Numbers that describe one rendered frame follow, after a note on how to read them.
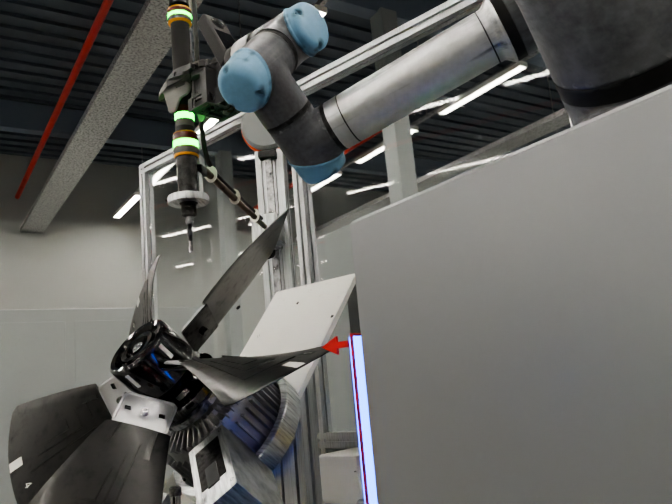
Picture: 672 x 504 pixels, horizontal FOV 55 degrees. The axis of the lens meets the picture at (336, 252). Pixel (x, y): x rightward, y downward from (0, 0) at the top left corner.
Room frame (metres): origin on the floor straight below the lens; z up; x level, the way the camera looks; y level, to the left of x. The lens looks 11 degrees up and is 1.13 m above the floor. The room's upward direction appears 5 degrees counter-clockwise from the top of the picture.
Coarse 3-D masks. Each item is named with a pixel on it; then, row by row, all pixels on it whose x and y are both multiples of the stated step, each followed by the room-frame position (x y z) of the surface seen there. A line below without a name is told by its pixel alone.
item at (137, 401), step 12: (132, 396) 1.08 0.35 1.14; (144, 396) 1.09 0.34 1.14; (120, 408) 1.06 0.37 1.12; (132, 408) 1.07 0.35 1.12; (156, 408) 1.08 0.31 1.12; (168, 408) 1.09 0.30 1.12; (120, 420) 1.05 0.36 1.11; (132, 420) 1.06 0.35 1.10; (144, 420) 1.06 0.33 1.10; (156, 420) 1.07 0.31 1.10; (168, 420) 1.07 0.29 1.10
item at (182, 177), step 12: (180, 0) 1.05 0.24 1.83; (180, 156) 1.06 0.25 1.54; (192, 156) 1.06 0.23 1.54; (180, 168) 1.06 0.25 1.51; (192, 168) 1.06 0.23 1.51; (180, 180) 1.06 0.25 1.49; (192, 180) 1.06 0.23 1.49; (180, 204) 1.07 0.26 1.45; (192, 204) 1.06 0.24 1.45; (192, 216) 1.07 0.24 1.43
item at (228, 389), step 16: (288, 352) 1.01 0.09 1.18; (320, 352) 0.93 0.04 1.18; (192, 368) 0.96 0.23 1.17; (208, 368) 0.95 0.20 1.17; (224, 368) 0.94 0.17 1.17; (240, 368) 0.92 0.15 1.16; (256, 368) 0.91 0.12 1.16; (272, 368) 0.90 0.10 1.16; (288, 368) 0.89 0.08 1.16; (208, 384) 0.89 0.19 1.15; (224, 384) 0.88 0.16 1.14; (240, 384) 0.87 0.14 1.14; (256, 384) 0.86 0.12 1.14; (224, 400) 0.85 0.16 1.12; (240, 400) 0.84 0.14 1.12
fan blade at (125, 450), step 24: (96, 432) 1.03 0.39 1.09; (120, 432) 1.03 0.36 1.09; (144, 432) 1.04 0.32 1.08; (72, 456) 1.00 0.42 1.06; (96, 456) 1.00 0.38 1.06; (120, 456) 1.00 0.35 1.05; (144, 456) 1.01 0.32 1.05; (48, 480) 0.98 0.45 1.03; (72, 480) 0.97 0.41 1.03; (96, 480) 0.97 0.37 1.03; (120, 480) 0.98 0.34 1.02; (144, 480) 0.99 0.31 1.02
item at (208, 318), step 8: (200, 312) 1.12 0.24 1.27; (208, 312) 1.14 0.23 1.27; (192, 320) 1.11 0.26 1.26; (200, 320) 1.14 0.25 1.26; (208, 320) 1.16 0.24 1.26; (192, 328) 1.13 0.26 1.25; (200, 328) 1.15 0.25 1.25; (208, 328) 1.18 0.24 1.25; (216, 328) 1.21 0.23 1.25; (184, 336) 1.12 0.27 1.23; (192, 336) 1.14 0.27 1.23; (200, 336) 1.17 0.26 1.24; (208, 336) 1.20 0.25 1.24; (192, 344) 1.16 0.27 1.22; (200, 344) 1.19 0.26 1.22; (184, 360) 1.05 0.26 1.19; (168, 368) 1.05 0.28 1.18; (176, 368) 1.03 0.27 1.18; (184, 368) 1.04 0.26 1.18; (112, 384) 1.15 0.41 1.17; (128, 408) 1.06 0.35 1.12; (160, 416) 1.07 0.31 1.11
